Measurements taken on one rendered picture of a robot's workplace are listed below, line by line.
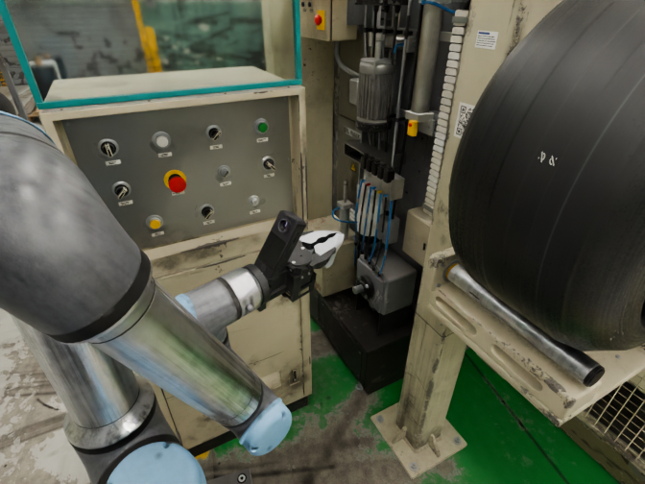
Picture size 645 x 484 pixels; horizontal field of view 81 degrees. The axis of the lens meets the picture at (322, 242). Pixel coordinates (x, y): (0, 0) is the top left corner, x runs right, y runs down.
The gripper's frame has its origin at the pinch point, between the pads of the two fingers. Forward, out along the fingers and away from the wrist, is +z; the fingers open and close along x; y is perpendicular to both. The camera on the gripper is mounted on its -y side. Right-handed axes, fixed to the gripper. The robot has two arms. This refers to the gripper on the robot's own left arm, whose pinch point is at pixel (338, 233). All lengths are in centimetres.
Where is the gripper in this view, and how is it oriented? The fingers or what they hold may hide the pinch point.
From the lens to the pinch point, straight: 73.5
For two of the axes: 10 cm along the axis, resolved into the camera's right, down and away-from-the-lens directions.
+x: 6.7, 5.1, -5.4
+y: -0.9, 7.8, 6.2
